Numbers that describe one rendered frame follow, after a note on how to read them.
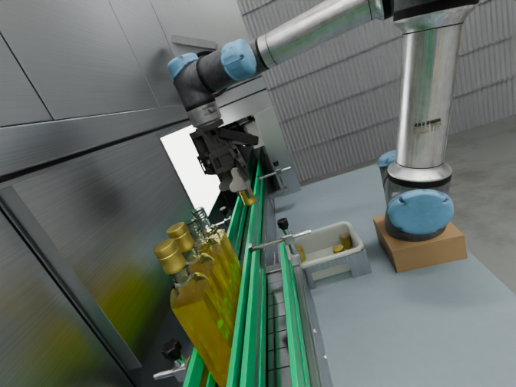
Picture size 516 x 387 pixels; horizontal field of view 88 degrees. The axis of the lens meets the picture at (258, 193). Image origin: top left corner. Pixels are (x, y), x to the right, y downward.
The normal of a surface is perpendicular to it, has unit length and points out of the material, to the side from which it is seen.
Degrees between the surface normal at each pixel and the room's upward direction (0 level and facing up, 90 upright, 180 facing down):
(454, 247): 90
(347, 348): 0
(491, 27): 90
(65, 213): 90
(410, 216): 100
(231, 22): 90
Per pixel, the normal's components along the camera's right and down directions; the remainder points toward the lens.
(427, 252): -0.11, 0.37
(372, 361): -0.36, -0.88
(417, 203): -0.28, 0.59
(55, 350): 0.93, -0.32
